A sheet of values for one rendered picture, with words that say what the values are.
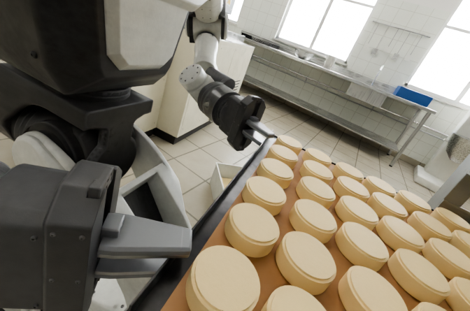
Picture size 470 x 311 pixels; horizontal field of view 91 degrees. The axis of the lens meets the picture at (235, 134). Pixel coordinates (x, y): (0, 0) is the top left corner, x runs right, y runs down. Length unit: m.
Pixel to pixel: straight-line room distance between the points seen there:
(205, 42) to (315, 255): 0.62
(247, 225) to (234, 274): 0.05
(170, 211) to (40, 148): 0.23
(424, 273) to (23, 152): 0.51
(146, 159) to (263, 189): 0.28
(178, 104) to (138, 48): 1.41
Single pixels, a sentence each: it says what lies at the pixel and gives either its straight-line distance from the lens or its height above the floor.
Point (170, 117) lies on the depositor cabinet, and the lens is 1.79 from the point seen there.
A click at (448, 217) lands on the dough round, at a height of 0.79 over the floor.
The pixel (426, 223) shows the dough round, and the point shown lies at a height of 0.79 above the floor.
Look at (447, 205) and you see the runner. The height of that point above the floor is 0.79.
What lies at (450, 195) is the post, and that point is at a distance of 0.58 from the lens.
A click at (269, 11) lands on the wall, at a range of 4.97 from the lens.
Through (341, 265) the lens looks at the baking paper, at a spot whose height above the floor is 0.77.
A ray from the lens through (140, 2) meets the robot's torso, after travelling 0.32.
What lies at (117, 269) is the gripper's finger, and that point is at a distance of 0.20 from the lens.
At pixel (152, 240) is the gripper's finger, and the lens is 0.19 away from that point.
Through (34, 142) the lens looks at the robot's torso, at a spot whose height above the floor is 0.71.
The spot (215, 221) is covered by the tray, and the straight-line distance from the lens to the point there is 0.24.
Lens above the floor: 0.94
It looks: 23 degrees down
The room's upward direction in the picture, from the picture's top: 21 degrees clockwise
